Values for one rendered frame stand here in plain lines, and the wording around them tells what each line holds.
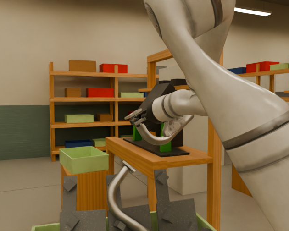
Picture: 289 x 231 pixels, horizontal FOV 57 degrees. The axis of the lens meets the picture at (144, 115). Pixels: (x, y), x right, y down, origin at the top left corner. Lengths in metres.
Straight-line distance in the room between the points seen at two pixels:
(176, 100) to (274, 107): 0.39
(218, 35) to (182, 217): 0.73
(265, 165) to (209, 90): 0.10
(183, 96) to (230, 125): 0.38
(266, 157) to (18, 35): 6.75
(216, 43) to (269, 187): 0.24
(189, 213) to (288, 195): 0.74
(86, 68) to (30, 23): 1.64
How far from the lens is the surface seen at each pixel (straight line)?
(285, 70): 6.18
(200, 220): 1.10
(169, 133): 0.76
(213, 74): 0.33
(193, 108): 0.63
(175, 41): 0.34
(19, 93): 6.79
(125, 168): 0.93
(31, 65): 6.83
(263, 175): 0.33
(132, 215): 0.98
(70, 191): 0.98
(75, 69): 6.38
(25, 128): 6.82
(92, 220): 0.98
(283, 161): 0.32
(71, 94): 6.31
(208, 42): 0.46
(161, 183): 0.98
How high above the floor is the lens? 1.42
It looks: 4 degrees down
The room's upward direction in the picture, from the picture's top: straight up
